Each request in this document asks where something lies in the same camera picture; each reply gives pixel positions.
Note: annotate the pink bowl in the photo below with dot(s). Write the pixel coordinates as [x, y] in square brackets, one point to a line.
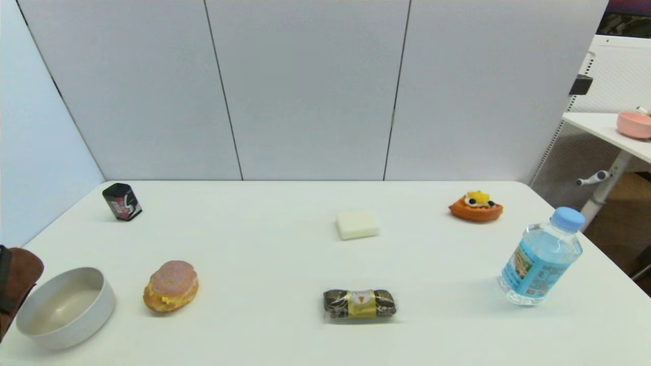
[633, 125]

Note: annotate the wrapped chocolate snack bar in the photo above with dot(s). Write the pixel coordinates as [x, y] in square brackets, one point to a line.
[359, 303]

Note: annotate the pink topped cream bun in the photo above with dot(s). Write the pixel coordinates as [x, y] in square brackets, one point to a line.
[171, 285]

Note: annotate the blue capped water bottle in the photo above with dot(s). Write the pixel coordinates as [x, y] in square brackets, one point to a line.
[541, 259]

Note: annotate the white side table top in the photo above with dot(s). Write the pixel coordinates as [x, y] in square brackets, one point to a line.
[600, 126]

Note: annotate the beige round bowl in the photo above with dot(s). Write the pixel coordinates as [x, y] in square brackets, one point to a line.
[58, 311]

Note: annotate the black pegboard clip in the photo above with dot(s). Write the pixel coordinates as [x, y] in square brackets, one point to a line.
[581, 84]

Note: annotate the white pegboard panel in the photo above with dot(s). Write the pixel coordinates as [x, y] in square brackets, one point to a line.
[618, 71]

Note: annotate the white square soap block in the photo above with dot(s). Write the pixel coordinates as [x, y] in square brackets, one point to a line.
[357, 224]

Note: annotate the orange fruit tart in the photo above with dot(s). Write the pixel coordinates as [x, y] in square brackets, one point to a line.
[476, 209]

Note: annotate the brown towel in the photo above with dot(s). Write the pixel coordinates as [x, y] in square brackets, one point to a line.
[24, 274]

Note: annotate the labelled black left gripper finger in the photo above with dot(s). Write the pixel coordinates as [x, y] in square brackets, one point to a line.
[5, 279]

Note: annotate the black pink printed can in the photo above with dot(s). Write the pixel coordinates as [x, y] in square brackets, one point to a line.
[122, 202]

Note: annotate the white side table leg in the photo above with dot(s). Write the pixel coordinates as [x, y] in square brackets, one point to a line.
[605, 190]

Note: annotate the small item in pink bowl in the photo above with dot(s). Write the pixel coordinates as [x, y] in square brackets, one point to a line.
[644, 110]

